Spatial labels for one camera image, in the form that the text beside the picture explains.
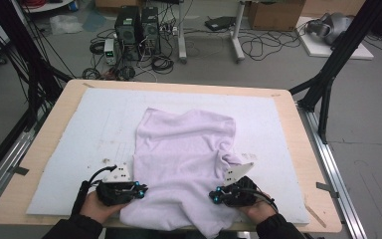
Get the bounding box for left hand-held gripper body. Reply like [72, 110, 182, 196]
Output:
[95, 161, 138, 207]

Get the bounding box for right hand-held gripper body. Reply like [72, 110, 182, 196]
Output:
[223, 161, 259, 207]

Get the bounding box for pale lilac towel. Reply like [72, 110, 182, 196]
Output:
[118, 108, 247, 239]

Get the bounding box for person's left hand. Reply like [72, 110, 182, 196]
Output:
[79, 191, 130, 225]

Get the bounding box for person's right hand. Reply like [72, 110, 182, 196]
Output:
[238, 192, 279, 225]

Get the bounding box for grey tape strip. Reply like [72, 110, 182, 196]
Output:
[8, 165, 30, 176]
[315, 181, 340, 199]

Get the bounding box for white grid mat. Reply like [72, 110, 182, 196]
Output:
[26, 88, 311, 225]

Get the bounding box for white power supply unit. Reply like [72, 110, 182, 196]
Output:
[103, 38, 117, 66]

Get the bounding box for white desk leg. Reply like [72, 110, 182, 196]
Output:
[230, 0, 247, 64]
[177, 0, 189, 64]

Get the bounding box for wide black computer tower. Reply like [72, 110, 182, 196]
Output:
[113, 5, 142, 62]

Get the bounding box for white floor board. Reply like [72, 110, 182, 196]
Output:
[296, 16, 375, 61]

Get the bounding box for narrow black computer tower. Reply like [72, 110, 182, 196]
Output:
[140, 6, 162, 56]

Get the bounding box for flat black box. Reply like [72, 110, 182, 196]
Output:
[204, 15, 237, 32]

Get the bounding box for teal floor sheet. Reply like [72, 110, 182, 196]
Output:
[82, 9, 108, 33]

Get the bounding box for clear plastic bag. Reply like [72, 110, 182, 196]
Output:
[49, 13, 84, 36]

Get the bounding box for large cardboard box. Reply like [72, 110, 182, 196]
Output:
[248, 0, 306, 32]

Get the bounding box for grey rounded device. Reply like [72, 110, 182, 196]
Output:
[306, 12, 354, 46]

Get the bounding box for right hand-held gripper black cable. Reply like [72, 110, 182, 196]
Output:
[245, 187, 279, 213]

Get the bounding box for hand-held gripper black cable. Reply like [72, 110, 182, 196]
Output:
[245, 187, 279, 213]
[71, 164, 118, 217]

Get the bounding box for left hand-held gripper black cable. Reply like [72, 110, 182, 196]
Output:
[71, 164, 118, 217]

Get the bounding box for aluminium rail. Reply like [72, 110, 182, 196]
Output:
[0, 128, 37, 217]
[297, 106, 368, 239]

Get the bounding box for coiled black cable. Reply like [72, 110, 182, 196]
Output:
[150, 54, 175, 75]

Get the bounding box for loose black floor cables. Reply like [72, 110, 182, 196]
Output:
[238, 28, 301, 62]

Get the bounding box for black metal frame stand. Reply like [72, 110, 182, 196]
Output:
[287, 0, 382, 144]
[0, 0, 74, 131]

